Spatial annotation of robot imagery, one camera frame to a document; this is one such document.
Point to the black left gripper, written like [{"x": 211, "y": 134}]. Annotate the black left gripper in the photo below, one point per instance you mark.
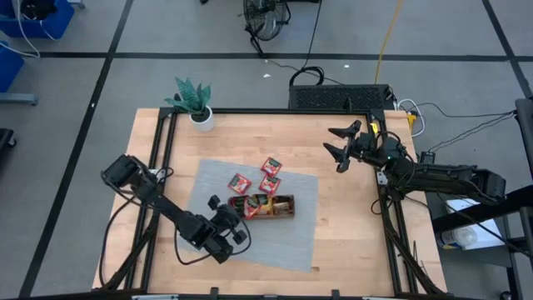
[{"x": 229, "y": 225}]

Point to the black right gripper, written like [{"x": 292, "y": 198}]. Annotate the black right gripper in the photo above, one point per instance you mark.
[{"x": 366, "y": 148}]

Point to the red strawberry tea packet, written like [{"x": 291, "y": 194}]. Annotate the red strawberry tea packet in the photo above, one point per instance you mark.
[
  {"x": 239, "y": 183},
  {"x": 271, "y": 166},
  {"x": 237, "y": 204},
  {"x": 251, "y": 208},
  {"x": 270, "y": 185}
]

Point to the wooden tea organizer box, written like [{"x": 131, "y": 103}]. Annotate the wooden tea organizer box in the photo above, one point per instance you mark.
[{"x": 292, "y": 206}]

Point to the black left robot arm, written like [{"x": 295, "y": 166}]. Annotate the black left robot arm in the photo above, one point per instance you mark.
[{"x": 166, "y": 208}]

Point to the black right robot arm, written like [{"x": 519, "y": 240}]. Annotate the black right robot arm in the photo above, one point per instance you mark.
[{"x": 437, "y": 177}]

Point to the black perforated computer case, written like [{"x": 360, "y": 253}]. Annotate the black perforated computer case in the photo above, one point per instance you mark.
[{"x": 337, "y": 98}]

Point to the grey woven placemat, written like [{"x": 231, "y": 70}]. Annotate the grey woven placemat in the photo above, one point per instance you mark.
[{"x": 283, "y": 241}]

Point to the yellow power plug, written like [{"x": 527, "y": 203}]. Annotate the yellow power plug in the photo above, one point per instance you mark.
[{"x": 411, "y": 120}]

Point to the black table clamp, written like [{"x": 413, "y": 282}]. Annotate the black table clamp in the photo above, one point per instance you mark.
[
  {"x": 214, "y": 293},
  {"x": 335, "y": 293}
]

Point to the small black adapter box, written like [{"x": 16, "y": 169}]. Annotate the small black adapter box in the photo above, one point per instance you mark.
[{"x": 427, "y": 157}]

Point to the white planter pot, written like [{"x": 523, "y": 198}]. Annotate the white planter pot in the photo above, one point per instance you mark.
[{"x": 202, "y": 121}]

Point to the thin black diagonal brace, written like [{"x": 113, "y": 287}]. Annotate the thin black diagonal brace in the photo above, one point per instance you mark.
[
  {"x": 412, "y": 258},
  {"x": 129, "y": 258}
]

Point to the green snake plant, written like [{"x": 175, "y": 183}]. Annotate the green snake plant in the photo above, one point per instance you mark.
[{"x": 189, "y": 98}]

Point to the clear plastic tub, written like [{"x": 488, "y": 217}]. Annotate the clear plastic tub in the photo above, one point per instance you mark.
[{"x": 458, "y": 237}]

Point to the black floor fan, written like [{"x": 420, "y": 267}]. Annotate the black floor fan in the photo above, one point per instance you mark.
[{"x": 266, "y": 16}]

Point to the white cardboard box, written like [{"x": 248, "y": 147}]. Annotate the white cardboard box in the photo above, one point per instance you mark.
[{"x": 479, "y": 225}]

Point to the black rig upright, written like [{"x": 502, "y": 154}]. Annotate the black rig upright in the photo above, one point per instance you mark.
[{"x": 525, "y": 133}]

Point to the black chair base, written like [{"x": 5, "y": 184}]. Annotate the black chair base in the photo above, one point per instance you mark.
[{"x": 6, "y": 137}]

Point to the blue cart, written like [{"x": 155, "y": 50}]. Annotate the blue cart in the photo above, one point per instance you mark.
[{"x": 8, "y": 66}]

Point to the blue plastic bin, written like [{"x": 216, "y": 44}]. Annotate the blue plastic bin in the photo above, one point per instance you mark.
[{"x": 41, "y": 21}]

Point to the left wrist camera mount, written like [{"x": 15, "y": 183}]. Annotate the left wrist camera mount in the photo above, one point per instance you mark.
[{"x": 220, "y": 250}]

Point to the silver metal bracket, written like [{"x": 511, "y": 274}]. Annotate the silver metal bracket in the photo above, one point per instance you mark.
[
  {"x": 382, "y": 178},
  {"x": 154, "y": 172}
]

